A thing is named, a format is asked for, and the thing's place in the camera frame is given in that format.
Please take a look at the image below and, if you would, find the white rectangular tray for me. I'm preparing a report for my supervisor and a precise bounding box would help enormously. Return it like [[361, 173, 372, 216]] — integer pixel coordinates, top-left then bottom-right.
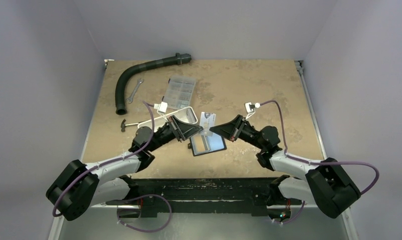
[[137, 106, 198, 132]]

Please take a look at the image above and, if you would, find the small black hammer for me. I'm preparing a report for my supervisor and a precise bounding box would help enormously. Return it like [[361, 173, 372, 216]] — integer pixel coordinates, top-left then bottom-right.
[[120, 119, 139, 132]]

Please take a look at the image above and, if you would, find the white VIP credit card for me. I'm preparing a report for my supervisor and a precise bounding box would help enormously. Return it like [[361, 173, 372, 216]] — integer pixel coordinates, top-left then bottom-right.
[[199, 111, 216, 137]]

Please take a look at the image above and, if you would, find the black leather card holder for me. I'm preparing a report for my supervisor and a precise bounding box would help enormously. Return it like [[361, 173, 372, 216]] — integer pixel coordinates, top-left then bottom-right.
[[187, 133, 227, 157]]

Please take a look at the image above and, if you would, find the clear plastic screw box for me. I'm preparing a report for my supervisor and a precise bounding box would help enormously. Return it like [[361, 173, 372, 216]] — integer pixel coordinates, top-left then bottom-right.
[[162, 75, 197, 110]]

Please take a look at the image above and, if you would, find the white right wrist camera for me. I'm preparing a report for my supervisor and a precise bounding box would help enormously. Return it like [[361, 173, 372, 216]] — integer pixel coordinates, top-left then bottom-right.
[[244, 102, 261, 120]]

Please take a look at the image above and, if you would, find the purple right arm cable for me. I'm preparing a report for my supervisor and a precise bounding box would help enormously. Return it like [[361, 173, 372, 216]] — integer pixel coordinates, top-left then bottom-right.
[[258, 99, 380, 196]]

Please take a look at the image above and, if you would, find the silver wrench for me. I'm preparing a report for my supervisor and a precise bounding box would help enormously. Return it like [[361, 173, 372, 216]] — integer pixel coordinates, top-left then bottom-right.
[[126, 78, 144, 104]]

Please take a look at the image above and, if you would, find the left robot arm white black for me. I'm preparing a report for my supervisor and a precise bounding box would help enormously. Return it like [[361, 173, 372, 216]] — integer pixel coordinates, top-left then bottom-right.
[[46, 115, 203, 221]]

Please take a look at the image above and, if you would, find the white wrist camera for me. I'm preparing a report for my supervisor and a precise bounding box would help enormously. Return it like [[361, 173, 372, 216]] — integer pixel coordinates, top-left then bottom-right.
[[154, 101, 168, 116], [244, 102, 261, 120]]

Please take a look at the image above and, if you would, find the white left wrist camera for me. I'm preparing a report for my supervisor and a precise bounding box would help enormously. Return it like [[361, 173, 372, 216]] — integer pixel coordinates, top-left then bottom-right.
[[154, 101, 168, 116]]

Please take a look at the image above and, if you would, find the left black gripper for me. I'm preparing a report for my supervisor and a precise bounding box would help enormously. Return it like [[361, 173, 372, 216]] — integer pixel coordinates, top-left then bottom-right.
[[147, 115, 202, 153]]

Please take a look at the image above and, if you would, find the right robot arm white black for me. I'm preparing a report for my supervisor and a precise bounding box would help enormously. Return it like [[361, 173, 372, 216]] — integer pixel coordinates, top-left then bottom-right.
[[210, 115, 362, 219]]

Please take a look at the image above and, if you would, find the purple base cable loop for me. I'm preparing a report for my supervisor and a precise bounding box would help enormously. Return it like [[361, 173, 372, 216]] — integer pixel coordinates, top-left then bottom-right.
[[116, 193, 173, 233]]

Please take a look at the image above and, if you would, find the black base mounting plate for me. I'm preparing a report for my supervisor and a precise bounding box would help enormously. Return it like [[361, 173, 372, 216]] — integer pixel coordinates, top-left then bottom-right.
[[106, 177, 301, 218]]

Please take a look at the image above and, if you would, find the black corrugated hose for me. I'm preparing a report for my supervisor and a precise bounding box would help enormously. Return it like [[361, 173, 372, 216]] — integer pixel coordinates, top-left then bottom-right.
[[115, 52, 192, 116]]

